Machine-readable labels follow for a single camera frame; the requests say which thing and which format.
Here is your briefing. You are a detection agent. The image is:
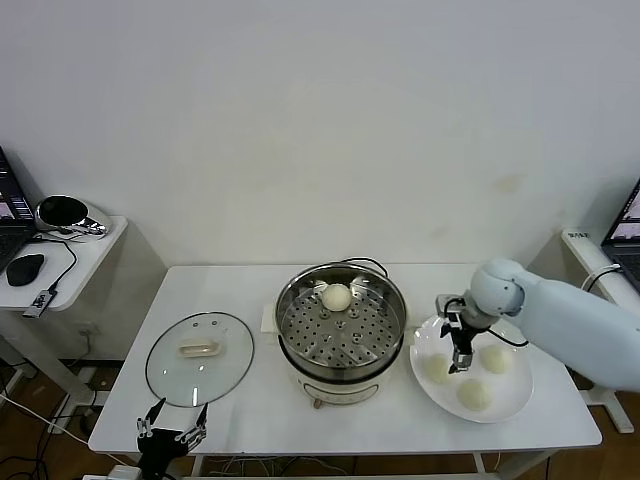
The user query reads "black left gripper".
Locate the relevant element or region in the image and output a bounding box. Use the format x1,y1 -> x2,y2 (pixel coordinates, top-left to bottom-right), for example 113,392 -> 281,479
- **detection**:
135,397 -> 210,480

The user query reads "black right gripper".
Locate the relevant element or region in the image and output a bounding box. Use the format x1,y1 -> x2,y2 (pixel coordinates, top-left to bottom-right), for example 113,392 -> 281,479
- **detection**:
439,312 -> 484,376

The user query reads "white steamed baozi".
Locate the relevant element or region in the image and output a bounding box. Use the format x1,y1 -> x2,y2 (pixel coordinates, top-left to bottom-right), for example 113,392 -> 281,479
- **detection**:
321,282 -> 352,312
422,353 -> 454,385
478,344 -> 514,375
457,378 -> 495,412

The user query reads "steel steamer basket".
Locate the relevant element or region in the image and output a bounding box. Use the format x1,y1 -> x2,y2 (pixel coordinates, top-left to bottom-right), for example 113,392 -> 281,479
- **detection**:
259,262 -> 422,374

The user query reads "large white plate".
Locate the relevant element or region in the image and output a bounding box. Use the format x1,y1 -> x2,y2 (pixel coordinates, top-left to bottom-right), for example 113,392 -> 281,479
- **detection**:
409,313 -> 534,425

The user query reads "round glass pot lid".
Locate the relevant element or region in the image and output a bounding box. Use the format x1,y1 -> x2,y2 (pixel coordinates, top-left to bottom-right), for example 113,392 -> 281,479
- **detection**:
144,312 -> 256,409

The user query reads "white electric cooker base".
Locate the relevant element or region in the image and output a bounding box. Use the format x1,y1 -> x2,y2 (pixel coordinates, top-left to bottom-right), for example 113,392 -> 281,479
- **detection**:
264,327 -> 417,412

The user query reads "white side table with label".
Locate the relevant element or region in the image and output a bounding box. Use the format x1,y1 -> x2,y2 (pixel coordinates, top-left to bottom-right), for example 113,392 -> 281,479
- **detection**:
559,227 -> 640,435

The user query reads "white side table with headset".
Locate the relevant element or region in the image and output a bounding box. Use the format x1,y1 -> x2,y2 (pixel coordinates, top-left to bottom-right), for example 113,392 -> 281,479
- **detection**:
0,214 -> 129,401

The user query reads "small grey usb hub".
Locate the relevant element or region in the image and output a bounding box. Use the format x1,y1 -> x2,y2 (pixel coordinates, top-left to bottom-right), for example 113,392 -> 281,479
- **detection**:
23,288 -> 56,320

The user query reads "black computer mouse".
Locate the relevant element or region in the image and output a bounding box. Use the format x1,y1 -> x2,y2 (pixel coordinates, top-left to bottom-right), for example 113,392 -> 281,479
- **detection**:
5,253 -> 46,288

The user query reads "chrome and black headset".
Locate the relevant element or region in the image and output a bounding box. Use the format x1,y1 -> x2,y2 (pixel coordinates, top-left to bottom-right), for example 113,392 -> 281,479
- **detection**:
37,195 -> 111,244

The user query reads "black laptop with dark screen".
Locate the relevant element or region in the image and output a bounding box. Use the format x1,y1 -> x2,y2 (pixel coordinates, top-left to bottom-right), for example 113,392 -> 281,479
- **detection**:
0,145 -> 39,274

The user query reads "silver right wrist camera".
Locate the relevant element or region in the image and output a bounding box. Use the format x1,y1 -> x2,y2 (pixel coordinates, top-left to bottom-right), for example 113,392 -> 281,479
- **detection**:
434,293 -> 464,326

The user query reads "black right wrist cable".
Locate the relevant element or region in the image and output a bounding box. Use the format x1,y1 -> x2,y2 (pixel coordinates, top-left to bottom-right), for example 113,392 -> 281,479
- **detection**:
487,327 -> 531,349

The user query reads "black floor cable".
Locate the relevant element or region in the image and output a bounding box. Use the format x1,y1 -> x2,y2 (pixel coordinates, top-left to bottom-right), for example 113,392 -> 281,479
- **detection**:
49,367 -> 101,436

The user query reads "black cooker power cord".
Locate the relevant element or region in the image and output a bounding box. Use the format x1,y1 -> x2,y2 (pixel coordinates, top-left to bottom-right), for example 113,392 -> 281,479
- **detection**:
339,256 -> 390,279

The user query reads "white floor cable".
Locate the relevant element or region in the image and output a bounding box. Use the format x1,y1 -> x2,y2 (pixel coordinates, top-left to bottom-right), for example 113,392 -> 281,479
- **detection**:
0,392 -> 90,444

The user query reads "white laptop cable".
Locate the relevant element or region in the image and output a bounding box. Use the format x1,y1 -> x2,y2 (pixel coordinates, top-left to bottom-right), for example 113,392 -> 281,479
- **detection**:
580,263 -> 624,292

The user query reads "black cable with adapter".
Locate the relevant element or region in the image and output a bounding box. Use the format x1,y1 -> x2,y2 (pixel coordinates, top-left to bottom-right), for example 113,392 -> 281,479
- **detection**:
582,264 -> 624,294

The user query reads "black usb hub cable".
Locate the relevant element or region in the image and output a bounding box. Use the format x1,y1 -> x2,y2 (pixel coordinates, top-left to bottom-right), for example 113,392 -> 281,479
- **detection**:
27,232 -> 79,294

